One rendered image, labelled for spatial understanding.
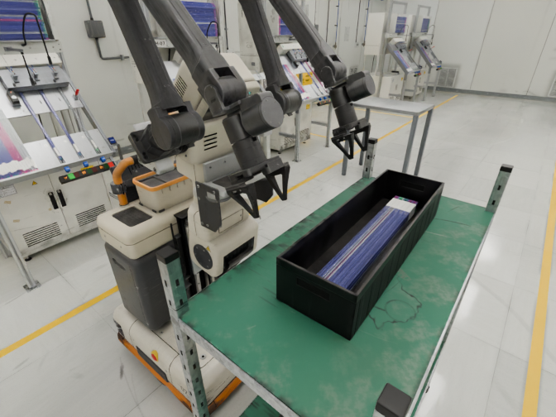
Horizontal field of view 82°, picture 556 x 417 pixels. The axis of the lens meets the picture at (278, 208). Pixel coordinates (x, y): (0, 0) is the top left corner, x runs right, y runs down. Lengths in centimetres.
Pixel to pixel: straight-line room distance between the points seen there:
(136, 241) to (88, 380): 86
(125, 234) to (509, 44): 938
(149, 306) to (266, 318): 87
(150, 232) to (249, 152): 74
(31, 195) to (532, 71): 955
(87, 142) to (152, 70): 170
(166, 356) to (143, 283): 33
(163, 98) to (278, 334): 57
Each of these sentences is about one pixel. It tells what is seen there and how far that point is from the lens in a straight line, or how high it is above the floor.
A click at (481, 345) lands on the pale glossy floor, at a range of 211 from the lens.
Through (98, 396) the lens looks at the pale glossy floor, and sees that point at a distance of 186.
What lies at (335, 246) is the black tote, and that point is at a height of 96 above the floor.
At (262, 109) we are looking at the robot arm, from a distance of 59.
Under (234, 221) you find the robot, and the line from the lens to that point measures 119.
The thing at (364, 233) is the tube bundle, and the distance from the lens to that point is 84.
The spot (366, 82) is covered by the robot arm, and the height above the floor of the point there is 132.
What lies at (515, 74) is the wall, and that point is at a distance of 984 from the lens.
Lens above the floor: 145
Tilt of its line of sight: 29 degrees down
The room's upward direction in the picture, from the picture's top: straight up
